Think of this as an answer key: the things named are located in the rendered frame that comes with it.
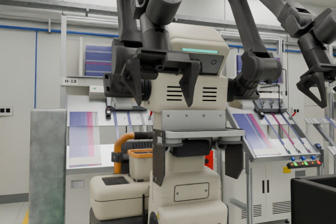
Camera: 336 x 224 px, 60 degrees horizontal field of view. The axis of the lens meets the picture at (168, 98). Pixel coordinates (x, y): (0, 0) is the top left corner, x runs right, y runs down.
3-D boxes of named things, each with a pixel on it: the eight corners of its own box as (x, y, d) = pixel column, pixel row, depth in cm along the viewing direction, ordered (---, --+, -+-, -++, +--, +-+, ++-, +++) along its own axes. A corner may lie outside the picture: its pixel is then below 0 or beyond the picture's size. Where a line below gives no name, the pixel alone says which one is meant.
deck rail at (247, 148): (253, 162, 239) (256, 158, 236) (251, 163, 239) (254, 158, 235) (221, 104, 290) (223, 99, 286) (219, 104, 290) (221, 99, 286)
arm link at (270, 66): (254, 73, 103) (241, 72, 101) (269, 51, 96) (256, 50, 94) (265, 92, 98) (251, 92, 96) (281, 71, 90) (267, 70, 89)
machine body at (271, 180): (296, 224, 284) (295, 159, 287) (233, 233, 262) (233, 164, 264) (255, 204, 346) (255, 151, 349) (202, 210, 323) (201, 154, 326)
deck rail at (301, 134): (317, 158, 262) (321, 154, 258) (315, 158, 261) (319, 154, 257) (277, 104, 312) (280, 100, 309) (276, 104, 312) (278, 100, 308)
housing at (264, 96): (277, 108, 309) (283, 98, 301) (237, 107, 294) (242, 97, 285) (273, 103, 315) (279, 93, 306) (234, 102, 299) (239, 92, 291)
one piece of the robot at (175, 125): (146, 178, 92) (146, 110, 93) (222, 172, 102) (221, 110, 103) (162, 191, 77) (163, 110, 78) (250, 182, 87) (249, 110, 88)
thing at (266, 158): (315, 158, 261) (320, 153, 256) (253, 162, 239) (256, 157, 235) (314, 157, 262) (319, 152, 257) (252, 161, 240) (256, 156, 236)
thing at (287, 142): (316, 155, 260) (318, 153, 258) (253, 159, 239) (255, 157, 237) (304, 139, 274) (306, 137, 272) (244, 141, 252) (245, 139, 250)
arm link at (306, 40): (307, 43, 81) (291, 41, 79) (326, 26, 75) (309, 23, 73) (317, 63, 78) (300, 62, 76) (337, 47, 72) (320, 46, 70)
